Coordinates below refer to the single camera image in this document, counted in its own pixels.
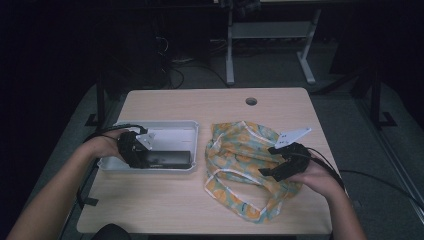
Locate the dark rounded shape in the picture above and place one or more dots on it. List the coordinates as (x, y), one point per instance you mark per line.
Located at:
(111, 232)

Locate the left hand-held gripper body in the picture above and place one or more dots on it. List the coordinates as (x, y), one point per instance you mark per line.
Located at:
(133, 150)

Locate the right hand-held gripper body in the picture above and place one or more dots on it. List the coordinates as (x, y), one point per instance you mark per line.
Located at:
(295, 158)

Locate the person's left hand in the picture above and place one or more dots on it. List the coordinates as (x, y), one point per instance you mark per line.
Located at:
(105, 145)

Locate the white metal desk frame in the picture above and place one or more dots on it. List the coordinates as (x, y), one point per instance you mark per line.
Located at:
(266, 30)

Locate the fruit print cloth bag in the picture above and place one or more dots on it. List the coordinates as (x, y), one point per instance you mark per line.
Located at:
(233, 150)

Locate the black rectangular case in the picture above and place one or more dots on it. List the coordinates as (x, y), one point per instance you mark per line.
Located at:
(173, 159)

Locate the white plastic tray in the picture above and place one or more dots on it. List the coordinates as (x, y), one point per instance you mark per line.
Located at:
(173, 136)

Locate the person's right hand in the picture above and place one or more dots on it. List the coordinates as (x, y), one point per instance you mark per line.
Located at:
(320, 178)

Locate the black metal stand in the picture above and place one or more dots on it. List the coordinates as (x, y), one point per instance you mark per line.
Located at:
(376, 100)
(100, 100)

